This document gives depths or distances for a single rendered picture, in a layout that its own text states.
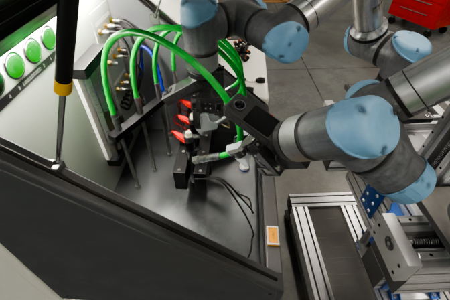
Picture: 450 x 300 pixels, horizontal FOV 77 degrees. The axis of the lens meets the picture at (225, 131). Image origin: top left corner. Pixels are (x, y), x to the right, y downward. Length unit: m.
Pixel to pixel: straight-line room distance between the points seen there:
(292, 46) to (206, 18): 0.18
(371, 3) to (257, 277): 0.80
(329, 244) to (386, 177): 1.28
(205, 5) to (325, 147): 0.35
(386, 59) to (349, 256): 1.02
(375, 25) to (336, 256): 1.11
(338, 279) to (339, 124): 1.31
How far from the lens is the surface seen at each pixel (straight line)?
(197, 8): 0.59
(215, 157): 0.67
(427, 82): 0.52
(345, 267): 1.66
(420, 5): 4.82
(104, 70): 0.74
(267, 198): 0.85
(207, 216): 0.95
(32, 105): 0.70
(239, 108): 0.49
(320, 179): 2.20
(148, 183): 1.06
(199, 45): 0.61
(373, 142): 0.36
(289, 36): 0.54
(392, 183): 0.44
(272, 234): 0.78
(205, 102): 0.69
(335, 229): 1.74
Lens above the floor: 1.64
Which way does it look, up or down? 42 degrees down
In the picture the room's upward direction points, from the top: straight up
